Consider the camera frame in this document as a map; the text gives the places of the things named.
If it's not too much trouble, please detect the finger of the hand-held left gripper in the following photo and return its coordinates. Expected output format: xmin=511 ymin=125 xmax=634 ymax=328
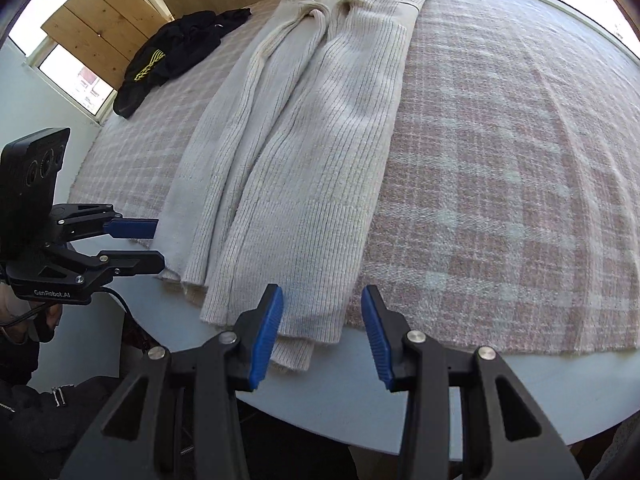
xmin=45 ymin=250 xmax=166 ymax=283
xmin=50 ymin=203 xmax=159 ymax=241

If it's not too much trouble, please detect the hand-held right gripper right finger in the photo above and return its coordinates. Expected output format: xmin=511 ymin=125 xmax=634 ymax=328
xmin=361 ymin=284 xmax=583 ymax=480

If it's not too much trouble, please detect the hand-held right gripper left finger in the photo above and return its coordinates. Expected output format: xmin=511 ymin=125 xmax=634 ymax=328
xmin=60 ymin=284 xmax=284 ymax=480

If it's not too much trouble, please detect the cream ribbed knit cardigan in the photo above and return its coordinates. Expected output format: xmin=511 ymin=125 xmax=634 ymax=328
xmin=159 ymin=0 xmax=433 ymax=373

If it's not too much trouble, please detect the person's left forearm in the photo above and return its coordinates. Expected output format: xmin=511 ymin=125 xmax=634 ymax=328
xmin=0 ymin=332 xmax=43 ymax=388

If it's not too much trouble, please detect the person's left hand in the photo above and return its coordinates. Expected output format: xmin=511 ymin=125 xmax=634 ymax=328
xmin=0 ymin=285 xmax=63 ymax=345

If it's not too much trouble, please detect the black garment with yellow print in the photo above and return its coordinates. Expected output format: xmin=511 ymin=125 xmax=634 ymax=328
xmin=113 ymin=8 xmax=252 ymax=119

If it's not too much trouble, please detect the pine plank board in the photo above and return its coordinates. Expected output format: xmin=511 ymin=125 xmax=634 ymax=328
xmin=41 ymin=0 xmax=173 ymax=88

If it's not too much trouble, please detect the pink plaid blanket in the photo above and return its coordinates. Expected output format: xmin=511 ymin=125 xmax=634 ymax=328
xmin=67 ymin=0 xmax=640 ymax=358

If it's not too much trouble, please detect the black cable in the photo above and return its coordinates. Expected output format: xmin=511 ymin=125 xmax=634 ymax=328
xmin=0 ymin=287 xmax=146 ymax=341

